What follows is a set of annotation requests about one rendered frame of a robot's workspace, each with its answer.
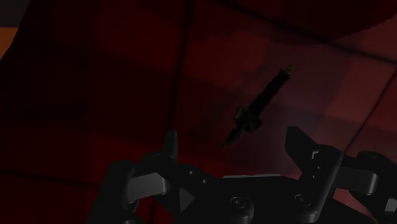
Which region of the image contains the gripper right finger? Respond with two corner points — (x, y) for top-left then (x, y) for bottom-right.
(284, 125), (397, 224)

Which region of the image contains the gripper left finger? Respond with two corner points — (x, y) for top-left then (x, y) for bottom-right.
(86, 130), (206, 224)

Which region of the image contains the black pen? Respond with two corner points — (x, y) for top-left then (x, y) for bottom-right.
(221, 64), (293, 150)

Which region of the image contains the red sofa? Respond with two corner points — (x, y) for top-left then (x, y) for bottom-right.
(0, 0), (397, 224)

